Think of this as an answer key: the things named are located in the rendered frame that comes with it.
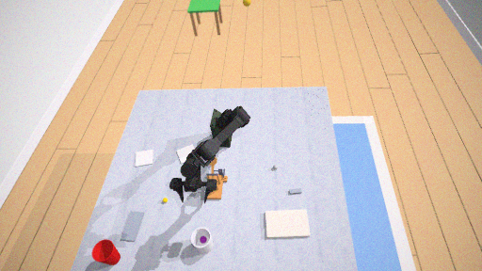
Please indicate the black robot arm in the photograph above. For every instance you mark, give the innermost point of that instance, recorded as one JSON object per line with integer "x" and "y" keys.
{"x": 229, "y": 121}

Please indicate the white cup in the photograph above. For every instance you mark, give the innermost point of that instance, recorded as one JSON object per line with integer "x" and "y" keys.
{"x": 195, "y": 240}

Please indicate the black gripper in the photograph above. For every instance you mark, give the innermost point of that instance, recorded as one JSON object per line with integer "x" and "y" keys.
{"x": 177, "y": 185}

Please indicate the cream flat rectangular block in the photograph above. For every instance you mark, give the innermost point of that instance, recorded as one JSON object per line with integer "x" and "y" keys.
{"x": 287, "y": 224}

